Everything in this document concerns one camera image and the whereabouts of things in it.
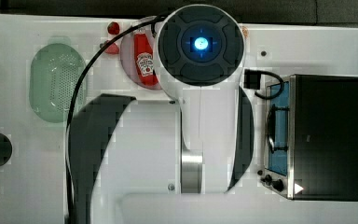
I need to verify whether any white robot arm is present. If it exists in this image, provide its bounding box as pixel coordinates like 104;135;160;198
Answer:
65;4;254;224

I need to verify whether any black toaster oven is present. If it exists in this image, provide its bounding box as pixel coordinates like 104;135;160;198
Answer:
260;75;358;202

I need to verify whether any red ketchup bottle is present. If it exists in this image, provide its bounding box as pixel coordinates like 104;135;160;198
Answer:
133;29;158;86

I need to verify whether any grey round plate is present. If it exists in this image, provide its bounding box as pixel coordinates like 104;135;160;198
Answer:
120;25;160;91

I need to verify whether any light red strawberry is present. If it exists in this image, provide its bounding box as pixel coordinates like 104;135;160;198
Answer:
100;40;119;55

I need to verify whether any orange slice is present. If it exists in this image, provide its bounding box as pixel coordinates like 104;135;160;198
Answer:
241;26;249;39

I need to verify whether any dark red strawberry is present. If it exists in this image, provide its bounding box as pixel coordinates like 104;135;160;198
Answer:
107;21;120;35

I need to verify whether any green perforated basket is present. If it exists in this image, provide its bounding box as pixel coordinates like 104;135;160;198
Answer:
29;43;86;123

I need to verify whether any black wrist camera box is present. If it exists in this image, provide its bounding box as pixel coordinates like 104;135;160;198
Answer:
244;69;261;90

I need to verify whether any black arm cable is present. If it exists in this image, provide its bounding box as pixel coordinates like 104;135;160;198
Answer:
64;12;172;224

